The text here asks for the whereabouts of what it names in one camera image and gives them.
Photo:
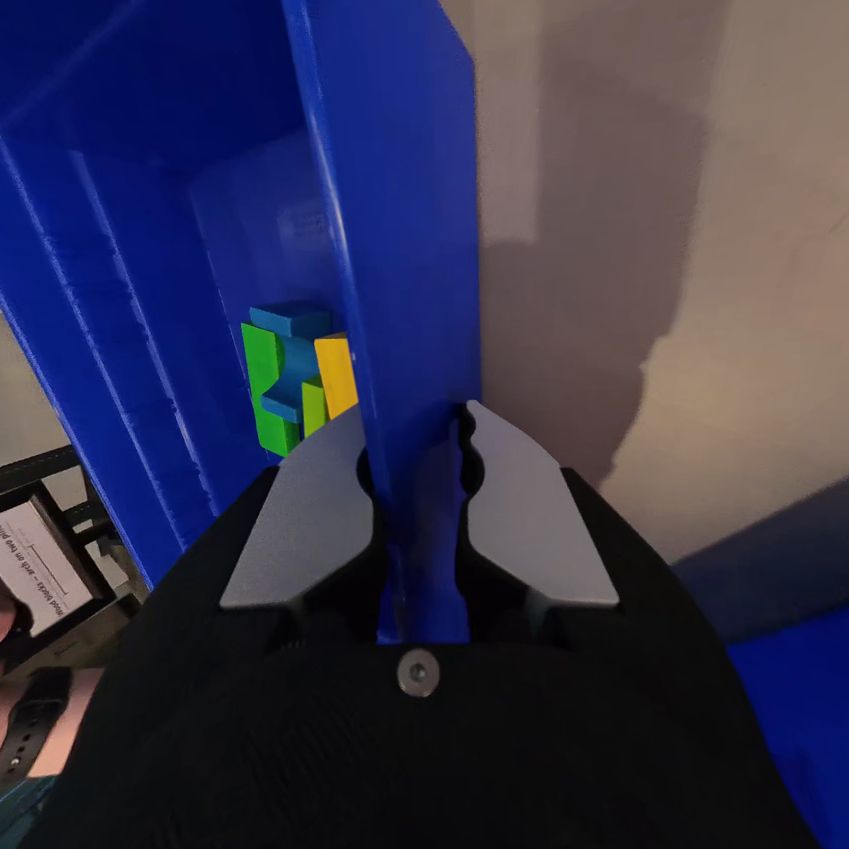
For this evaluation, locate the white printed card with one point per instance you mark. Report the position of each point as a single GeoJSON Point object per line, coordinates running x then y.
{"type": "Point", "coordinates": [40, 564]}

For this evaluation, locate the person's left forearm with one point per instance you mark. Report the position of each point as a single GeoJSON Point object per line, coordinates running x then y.
{"type": "Point", "coordinates": [82, 723]}

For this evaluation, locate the blue plastic bin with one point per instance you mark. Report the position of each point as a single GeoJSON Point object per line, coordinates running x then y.
{"type": "Point", "coordinates": [133, 199]}
{"type": "Point", "coordinates": [783, 637]}

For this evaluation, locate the lime green plank block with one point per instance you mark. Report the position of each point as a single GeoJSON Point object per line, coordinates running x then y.
{"type": "Point", "coordinates": [315, 411]}

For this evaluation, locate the black wristwatch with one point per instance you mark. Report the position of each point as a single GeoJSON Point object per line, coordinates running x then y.
{"type": "Point", "coordinates": [33, 723]}

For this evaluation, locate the blue arch block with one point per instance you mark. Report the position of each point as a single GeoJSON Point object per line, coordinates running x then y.
{"type": "Point", "coordinates": [295, 352]}

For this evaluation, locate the yellow arch block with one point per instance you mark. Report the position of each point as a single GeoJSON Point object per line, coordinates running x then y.
{"type": "Point", "coordinates": [340, 378]}

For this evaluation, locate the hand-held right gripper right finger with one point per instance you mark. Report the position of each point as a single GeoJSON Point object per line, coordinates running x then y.
{"type": "Point", "coordinates": [544, 531]}

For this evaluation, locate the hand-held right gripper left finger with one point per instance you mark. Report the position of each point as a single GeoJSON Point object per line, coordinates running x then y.
{"type": "Point", "coordinates": [299, 531]}

